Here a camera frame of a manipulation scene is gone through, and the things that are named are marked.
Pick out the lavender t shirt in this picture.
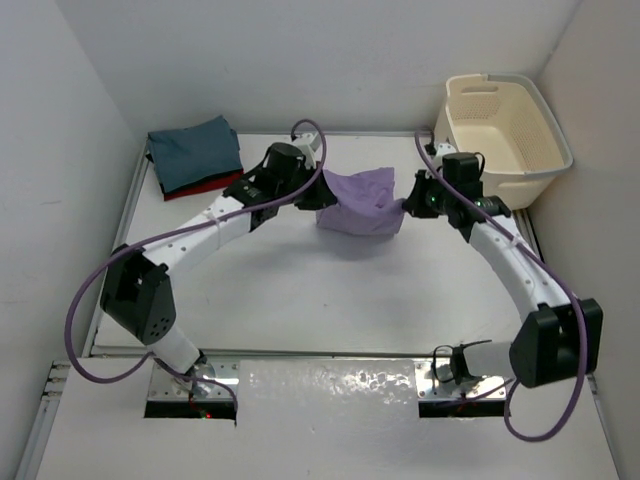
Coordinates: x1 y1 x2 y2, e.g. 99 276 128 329
316 167 404 236

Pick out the red t shirt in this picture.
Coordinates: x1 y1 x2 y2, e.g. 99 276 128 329
163 171 242 201

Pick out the teal t shirt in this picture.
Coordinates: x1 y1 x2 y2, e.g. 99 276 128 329
147 116 240 162

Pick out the black t shirt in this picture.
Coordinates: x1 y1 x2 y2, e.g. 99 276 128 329
145 149 244 196

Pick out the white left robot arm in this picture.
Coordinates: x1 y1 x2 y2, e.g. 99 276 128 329
100 134 337 376

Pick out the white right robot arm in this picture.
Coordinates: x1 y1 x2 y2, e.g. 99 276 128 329
402 151 604 388

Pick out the cream plastic laundry basket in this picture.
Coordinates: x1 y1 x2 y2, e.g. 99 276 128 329
434 74 574 210

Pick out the white front cover panel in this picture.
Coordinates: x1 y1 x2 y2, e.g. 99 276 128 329
38 360 617 479

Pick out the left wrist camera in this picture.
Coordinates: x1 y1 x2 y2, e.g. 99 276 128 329
292 133 322 169

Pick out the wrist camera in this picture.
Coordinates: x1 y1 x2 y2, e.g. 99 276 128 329
426 143 457 163
292 133 322 169

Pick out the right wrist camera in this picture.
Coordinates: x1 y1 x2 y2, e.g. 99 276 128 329
426 143 457 163

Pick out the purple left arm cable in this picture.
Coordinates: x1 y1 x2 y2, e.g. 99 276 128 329
64 118 329 416

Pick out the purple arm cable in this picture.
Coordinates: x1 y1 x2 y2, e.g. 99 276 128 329
64 118 329 416
414 130 587 442

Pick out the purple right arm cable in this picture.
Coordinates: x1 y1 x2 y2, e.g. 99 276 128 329
414 130 587 442

